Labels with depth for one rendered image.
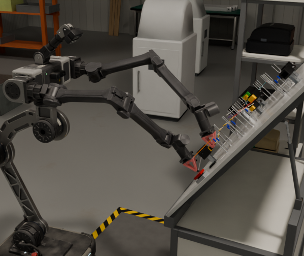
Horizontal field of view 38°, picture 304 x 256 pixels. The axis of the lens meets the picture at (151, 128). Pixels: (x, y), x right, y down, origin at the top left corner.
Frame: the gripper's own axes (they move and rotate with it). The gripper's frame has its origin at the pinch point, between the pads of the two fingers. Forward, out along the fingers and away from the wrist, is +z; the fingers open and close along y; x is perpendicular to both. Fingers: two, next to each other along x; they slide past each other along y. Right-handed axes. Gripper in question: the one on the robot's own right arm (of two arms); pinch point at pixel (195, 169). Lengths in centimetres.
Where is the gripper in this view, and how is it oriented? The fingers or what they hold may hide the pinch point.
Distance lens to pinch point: 240.8
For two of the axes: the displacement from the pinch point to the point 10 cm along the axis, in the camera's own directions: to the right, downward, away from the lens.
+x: -7.6, 5.4, 3.6
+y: 2.8, -2.1, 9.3
